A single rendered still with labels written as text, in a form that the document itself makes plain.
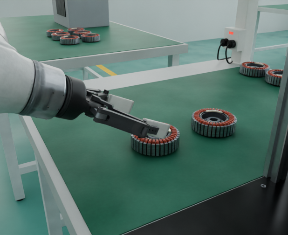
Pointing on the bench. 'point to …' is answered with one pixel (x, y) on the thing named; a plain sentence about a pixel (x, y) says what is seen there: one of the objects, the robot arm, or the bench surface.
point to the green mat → (177, 85)
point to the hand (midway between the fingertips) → (144, 117)
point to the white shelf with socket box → (240, 33)
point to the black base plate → (239, 211)
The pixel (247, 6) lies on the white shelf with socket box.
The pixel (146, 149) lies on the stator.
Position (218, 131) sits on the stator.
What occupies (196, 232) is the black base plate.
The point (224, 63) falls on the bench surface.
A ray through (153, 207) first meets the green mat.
